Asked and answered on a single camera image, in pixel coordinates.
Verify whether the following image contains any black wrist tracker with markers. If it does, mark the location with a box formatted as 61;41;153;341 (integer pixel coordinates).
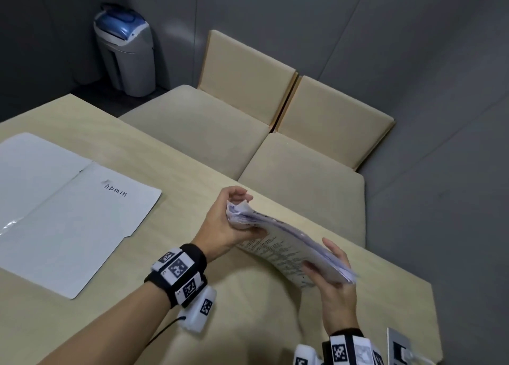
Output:
293;327;414;365
144;243;218;333

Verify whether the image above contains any beige upholstered chair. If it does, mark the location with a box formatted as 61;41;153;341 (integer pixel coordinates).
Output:
119;29;299;182
238;75;397;248

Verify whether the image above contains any thin black cable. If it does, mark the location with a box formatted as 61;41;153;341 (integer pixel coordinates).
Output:
141;316;187;350

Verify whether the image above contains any person's right hand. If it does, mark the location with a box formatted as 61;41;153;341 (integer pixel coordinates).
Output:
302;238;363;336

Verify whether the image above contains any open white paper folder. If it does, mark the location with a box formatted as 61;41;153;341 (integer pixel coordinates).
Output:
0;132;163;300

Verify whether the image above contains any person's left hand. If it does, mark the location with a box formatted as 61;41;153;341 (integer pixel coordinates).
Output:
191;185;267;263

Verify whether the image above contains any person's left forearm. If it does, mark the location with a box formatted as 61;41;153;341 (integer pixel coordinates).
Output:
37;281;180;365

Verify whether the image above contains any grey bin with blue lid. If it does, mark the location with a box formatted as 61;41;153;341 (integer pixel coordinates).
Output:
93;3;156;98

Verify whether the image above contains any stack of printed papers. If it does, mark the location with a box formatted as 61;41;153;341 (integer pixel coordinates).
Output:
225;200;358;292

